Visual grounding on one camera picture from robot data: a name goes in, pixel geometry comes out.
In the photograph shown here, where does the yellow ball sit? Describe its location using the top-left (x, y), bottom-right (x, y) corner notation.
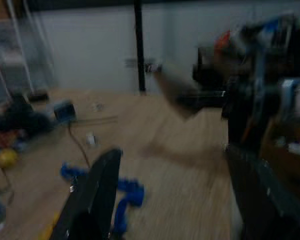
top-left (0, 148), bottom-right (18, 168)

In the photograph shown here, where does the black floor cable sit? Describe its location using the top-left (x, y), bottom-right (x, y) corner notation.
top-left (67, 122), bottom-right (91, 169)

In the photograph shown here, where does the flat black floor item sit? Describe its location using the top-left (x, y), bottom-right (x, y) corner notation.
top-left (29, 92), bottom-right (50, 102)

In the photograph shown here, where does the small white paper scrap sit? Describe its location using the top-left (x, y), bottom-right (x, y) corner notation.
top-left (86, 132), bottom-right (99, 146)

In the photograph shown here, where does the black cloth heap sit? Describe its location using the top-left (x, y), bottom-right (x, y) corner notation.
top-left (0, 93), bottom-right (55, 133)

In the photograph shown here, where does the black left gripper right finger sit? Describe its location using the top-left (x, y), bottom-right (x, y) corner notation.
top-left (224, 143), bottom-right (300, 240)

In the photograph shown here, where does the black upright pole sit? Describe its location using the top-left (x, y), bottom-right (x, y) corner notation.
top-left (133, 0), bottom-right (147, 93)

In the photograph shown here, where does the white metal rack frame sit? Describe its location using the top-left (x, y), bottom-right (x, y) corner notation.
top-left (4, 0), bottom-right (56, 93)

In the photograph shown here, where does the grey blue small box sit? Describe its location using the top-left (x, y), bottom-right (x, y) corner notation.
top-left (53, 99), bottom-right (76, 121)

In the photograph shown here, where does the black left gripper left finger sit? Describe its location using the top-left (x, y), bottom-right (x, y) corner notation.
top-left (49, 148), bottom-right (123, 240)

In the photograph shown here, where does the grey brown cardboard piece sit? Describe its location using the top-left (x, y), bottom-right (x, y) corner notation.
top-left (152, 62), bottom-right (204, 121)

